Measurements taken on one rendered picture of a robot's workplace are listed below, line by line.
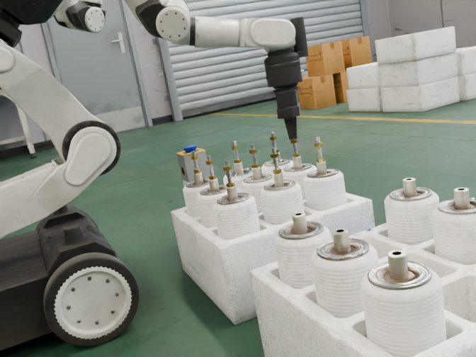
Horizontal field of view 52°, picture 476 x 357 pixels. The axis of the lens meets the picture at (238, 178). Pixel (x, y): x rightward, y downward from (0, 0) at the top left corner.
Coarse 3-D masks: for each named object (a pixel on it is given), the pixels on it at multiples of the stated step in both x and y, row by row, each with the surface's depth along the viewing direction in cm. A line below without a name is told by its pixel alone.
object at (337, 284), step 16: (368, 256) 68; (320, 272) 69; (336, 272) 68; (352, 272) 67; (320, 288) 70; (336, 288) 68; (352, 288) 68; (320, 304) 72; (336, 304) 69; (352, 304) 68
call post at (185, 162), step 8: (200, 152) 144; (184, 160) 143; (192, 160) 144; (200, 160) 145; (184, 168) 145; (192, 168) 144; (200, 168) 145; (184, 176) 147; (192, 176) 144; (184, 184) 149
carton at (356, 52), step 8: (344, 40) 492; (352, 40) 486; (360, 40) 489; (368, 40) 493; (344, 48) 495; (352, 48) 487; (360, 48) 491; (368, 48) 495; (344, 56) 498; (352, 56) 489; (360, 56) 492; (368, 56) 496; (344, 64) 502; (352, 64) 490; (360, 64) 493
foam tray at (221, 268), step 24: (312, 216) 111; (336, 216) 112; (360, 216) 114; (192, 240) 122; (216, 240) 106; (240, 240) 104; (264, 240) 105; (192, 264) 128; (216, 264) 107; (240, 264) 104; (264, 264) 106; (216, 288) 112; (240, 288) 105; (240, 312) 105
